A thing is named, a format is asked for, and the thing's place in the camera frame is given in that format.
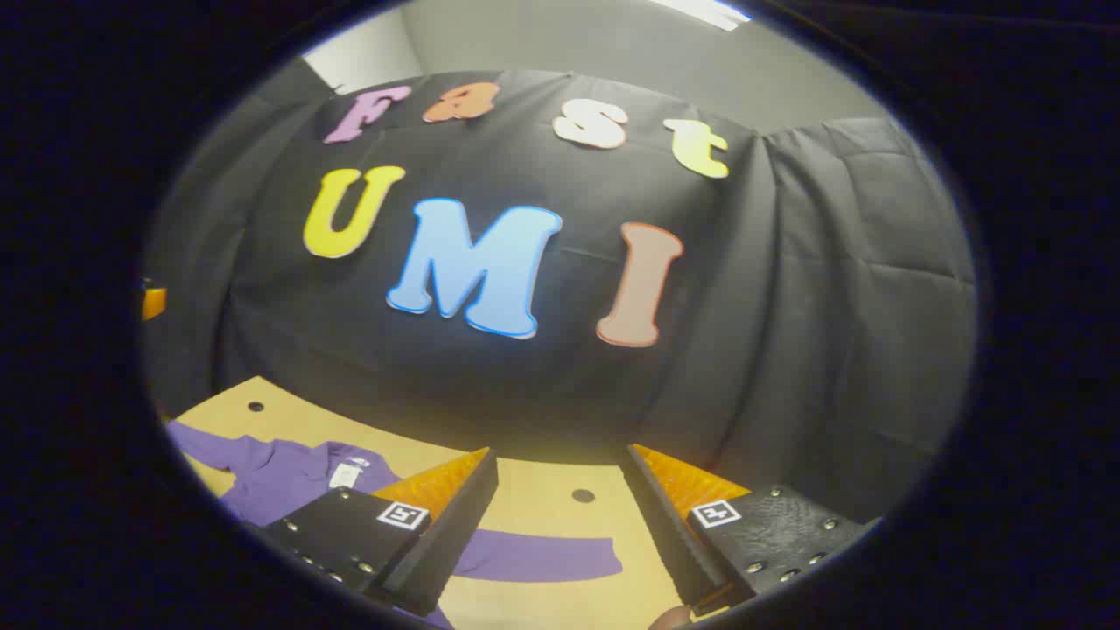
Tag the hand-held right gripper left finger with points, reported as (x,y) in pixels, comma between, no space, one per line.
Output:
(455,534)

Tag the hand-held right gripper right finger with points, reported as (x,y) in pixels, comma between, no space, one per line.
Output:
(665,525)

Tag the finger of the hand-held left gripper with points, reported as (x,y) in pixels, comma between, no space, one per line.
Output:
(154,304)

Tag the purple ribbed button shirt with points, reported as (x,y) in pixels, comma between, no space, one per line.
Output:
(280,472)

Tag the white paper hang tag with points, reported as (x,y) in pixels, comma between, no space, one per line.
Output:
(345,475)

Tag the black backdrop cloth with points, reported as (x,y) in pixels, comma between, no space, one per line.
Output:
(525,385)

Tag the ceiling light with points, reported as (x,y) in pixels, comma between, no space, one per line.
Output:
(700,10)

